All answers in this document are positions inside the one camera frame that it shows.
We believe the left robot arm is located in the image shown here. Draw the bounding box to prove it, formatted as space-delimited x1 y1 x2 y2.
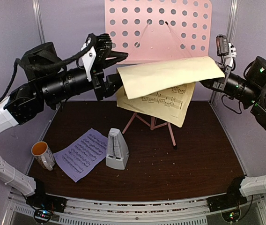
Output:
0 41 128 208

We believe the left aluminium frame post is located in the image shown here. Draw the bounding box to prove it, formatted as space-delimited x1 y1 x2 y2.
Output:
32 0 45 44

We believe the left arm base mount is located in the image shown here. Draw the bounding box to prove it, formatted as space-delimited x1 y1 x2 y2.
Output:
23 188 67 225

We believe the white metronome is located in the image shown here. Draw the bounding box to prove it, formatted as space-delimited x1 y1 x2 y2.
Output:
105 128 129 170

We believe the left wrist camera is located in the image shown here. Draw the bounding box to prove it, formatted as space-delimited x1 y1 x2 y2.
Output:
81 33 112 82

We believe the purple sheet music page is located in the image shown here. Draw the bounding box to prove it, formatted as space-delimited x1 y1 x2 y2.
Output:
54 128 108 182

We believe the right aluminium frame post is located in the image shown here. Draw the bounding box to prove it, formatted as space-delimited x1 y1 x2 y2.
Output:
209 0 239 106

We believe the pink music stand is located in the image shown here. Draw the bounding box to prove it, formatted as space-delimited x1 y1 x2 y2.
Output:
104 0 213 150

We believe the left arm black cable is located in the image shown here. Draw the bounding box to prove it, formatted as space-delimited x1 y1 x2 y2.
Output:
0 32 96 115

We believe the yellow sheet music page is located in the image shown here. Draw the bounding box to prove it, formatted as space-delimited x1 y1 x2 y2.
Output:
116 56 224 128

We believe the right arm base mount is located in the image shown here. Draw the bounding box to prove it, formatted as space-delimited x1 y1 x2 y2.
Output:
207 186 248 224

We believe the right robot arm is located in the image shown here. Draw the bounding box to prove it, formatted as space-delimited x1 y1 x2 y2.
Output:
201 56 266 207

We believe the front aluminium rail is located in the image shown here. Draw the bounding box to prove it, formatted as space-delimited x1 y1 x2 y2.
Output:
0 192 266 225

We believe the aluminium frame post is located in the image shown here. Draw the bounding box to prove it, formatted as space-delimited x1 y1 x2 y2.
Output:
32 0 45 44
209 0 239 106

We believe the white orange-lined mug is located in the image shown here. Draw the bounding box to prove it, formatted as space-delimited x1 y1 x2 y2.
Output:
31 141 56 171

